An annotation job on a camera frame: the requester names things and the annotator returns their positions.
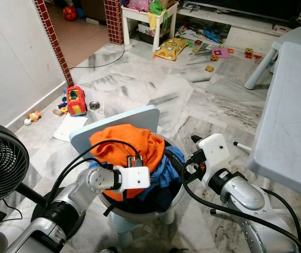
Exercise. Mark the dark navy garment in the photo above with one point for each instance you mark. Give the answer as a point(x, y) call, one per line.
point(155, 203)

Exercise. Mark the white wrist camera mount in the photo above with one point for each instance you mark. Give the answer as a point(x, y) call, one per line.
point(213, 153)
point(137, 178)

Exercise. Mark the grey laundry basin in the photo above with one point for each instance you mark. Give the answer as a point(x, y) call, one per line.
point(139, 215)

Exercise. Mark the red brick pillar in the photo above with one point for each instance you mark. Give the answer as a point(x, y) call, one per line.
point(114, 21)

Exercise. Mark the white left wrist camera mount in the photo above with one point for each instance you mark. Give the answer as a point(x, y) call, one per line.
point(137, 178)

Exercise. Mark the white tv stand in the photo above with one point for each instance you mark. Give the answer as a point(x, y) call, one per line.
point(250, 38)

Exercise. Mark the small wooden toy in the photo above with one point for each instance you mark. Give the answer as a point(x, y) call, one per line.
point(60, 110)

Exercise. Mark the red brick wall edge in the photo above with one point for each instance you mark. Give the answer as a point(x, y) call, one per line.
point(52, 37)

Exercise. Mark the small orange toy figure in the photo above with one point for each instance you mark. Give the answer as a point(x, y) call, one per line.
point(34, 116)

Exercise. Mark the red ball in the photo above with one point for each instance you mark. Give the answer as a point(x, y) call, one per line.
point(71, 13)

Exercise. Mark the pink toy board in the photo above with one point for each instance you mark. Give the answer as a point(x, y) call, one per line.
point(220, 52)

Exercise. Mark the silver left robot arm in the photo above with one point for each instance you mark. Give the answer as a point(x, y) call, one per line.
point(95, 179)

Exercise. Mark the orange toy block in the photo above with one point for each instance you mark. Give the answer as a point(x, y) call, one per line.
point(249, 52)

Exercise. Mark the green and yellow cloth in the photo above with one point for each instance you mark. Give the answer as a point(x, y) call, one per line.
point(155, 6)

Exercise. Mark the yellow toy cushion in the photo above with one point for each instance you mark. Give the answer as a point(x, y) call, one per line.
point(171, 49)

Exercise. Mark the small metal bowl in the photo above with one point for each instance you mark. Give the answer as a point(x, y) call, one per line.
point(95, 105)

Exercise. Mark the pink toy bag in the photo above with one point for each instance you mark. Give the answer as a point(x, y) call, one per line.
point(138, 4)

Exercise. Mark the red plastic toy house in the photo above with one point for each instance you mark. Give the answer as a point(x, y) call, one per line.
point(76, 103)

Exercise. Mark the white paper sheet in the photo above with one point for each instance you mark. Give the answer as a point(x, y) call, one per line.
point(68, 128)

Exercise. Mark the pale blue solid-back kid chair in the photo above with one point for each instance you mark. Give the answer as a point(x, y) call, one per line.
point(118, 116)

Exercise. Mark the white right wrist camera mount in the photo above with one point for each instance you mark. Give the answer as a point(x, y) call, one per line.
point(213, 153)

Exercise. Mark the orange printed t-shirt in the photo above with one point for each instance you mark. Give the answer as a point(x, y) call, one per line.
point(134, 139)

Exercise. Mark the small white kid table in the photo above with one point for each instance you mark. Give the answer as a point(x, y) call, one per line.
point(134, 11)

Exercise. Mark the pale blue kid table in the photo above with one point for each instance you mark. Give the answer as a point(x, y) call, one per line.
point(298, 37)

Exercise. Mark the grey folding table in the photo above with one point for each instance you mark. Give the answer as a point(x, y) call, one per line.
point(292, 121)

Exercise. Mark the cardboard box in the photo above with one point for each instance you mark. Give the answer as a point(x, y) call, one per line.
point(171, 3)

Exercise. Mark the blue garment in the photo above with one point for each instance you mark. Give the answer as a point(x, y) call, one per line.
point(168, 168)

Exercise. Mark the black television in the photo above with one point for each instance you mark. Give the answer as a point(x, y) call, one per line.
point(245, 6)

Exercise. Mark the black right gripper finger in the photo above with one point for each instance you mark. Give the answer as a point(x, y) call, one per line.
point(196, 140)

